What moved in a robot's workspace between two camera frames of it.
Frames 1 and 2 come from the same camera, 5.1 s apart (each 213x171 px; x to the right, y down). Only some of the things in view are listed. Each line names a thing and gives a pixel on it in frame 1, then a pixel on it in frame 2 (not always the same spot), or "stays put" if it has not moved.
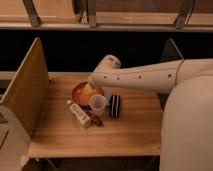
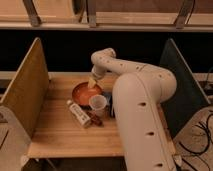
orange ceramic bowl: x=80 y=97 stays put
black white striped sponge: x=115 y=103 stays put
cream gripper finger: x=87 y=89 → x=91 y=82
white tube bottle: x=82 y=117 stays put
